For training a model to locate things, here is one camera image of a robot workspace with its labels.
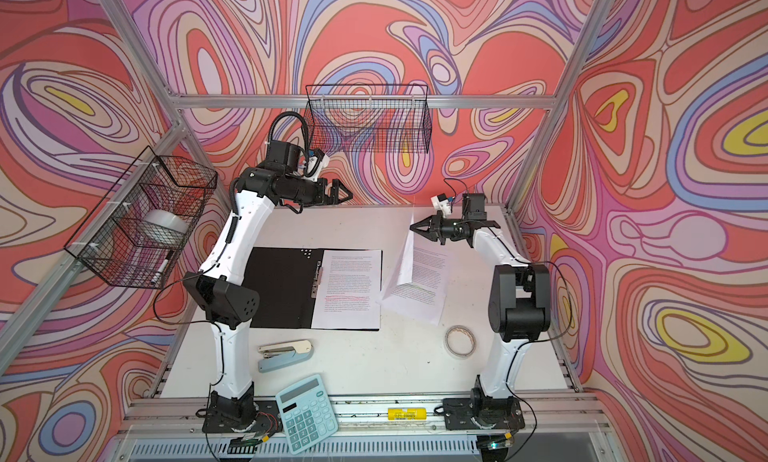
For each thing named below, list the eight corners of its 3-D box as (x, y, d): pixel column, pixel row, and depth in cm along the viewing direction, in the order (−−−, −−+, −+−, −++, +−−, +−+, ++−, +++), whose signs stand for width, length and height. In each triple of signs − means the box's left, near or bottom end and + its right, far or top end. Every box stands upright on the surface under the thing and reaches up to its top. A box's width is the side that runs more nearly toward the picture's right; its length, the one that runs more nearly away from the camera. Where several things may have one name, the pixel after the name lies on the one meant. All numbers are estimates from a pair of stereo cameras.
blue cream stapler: (261, 373, 82) (256, 369, 79) (262, 349, 86) (258, 345, 83) (313, 362, 84) (311, 359, 81) (313, 340, 88) (310, 336, 85)
